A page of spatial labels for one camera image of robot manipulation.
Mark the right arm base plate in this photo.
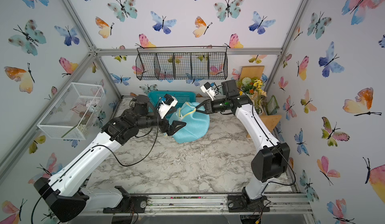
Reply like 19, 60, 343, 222
227, 195, 270, 213

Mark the teal plastic basket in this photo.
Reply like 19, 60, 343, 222
148, 91, 196, 118

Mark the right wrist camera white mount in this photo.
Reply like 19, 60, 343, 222
201, 82, 216, 101

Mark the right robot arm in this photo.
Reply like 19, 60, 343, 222
197, 80, 290, 201

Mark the wooden shelf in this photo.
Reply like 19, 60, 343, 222
240, 66, 282, 132

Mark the small white flower pot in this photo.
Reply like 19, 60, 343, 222
250, 89, 267, 115

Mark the black wire wall basket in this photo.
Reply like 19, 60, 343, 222
135, 46, 228, 81

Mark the large white flower pot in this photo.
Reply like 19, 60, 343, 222
238, 77, 264, 95

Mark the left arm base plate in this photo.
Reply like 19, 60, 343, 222
103, 196, 148, 214

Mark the white mesh wall box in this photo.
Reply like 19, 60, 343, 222
37, 83, 106, 140

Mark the aluminium front rail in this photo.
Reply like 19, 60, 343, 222
60, 193, 313, 216

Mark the green framed small sign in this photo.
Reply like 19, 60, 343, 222
266, 95, 279, 115

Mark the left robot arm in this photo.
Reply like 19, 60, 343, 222
34, 94, 186, 223

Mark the teal mesh laundry bag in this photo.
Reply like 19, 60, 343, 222
169, 102, 210, 144

